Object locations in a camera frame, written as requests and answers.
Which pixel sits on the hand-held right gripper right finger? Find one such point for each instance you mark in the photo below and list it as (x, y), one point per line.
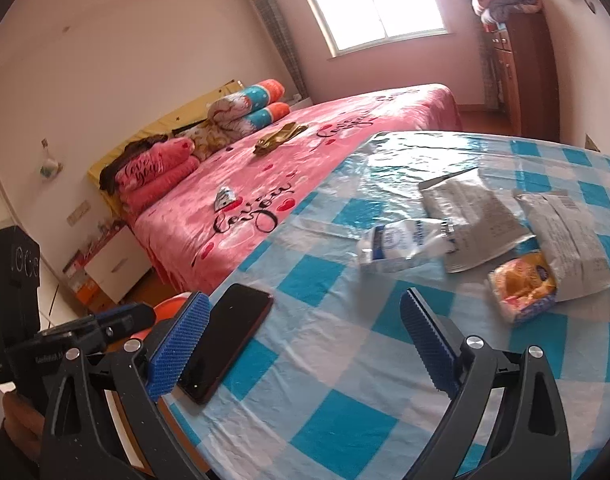
(427, 345)

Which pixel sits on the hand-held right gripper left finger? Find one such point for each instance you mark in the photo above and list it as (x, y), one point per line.
(180, 345)

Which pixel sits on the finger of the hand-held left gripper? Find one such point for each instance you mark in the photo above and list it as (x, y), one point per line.
(120, 317)

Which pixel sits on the white blue plastic packet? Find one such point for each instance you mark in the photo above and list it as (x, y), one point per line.
(395, 245)

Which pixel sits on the orange bread packet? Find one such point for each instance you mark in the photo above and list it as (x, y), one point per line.
(522, 287)

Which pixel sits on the person's left hand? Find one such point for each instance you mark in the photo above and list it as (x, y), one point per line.
(22, 420)

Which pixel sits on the black smartphone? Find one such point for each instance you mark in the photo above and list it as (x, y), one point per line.
(225, 340)

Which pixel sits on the orange cardboard box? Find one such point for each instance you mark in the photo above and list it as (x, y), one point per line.
(85, 285)

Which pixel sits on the white nightstand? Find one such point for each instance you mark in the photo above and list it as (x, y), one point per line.
(117, 265)

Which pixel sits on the hanging plastic bag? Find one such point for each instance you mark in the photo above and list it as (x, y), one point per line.
(49, 165)

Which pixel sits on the folded pink blanket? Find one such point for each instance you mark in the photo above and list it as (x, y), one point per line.
(155, 170)

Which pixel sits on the small silver packet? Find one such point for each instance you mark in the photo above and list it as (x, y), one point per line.
(224, 197)

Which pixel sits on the dark cloth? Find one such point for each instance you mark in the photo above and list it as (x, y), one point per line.
(125, 155)

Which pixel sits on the pink bed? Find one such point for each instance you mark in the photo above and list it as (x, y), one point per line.
(285, 195)

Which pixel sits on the gold floral pillow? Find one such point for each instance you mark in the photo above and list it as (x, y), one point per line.
(215, 140)

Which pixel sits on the yellow headboard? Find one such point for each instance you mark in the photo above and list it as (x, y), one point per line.
(150, 115)

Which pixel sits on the gold cloth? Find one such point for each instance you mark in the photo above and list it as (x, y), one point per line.
(280, 137)

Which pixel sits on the pink floral pillow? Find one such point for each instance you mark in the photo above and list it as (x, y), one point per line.
(227, 110)

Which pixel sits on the orange teal bolster pillow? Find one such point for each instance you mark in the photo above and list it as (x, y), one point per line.
(267, 116)
(265, 94)

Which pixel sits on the cardboard piece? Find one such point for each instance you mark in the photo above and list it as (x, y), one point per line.
(592, 142)

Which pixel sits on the brown wooden cabinet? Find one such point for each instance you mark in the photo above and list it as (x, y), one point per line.
(530, 75)

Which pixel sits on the grey checked curtain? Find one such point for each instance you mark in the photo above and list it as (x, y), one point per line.
(282, 50)
(485, 60)

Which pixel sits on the window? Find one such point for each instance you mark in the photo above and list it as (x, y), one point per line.
(370, 5)

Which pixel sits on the folded floral blanket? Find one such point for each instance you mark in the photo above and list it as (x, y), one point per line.
(507, 2)

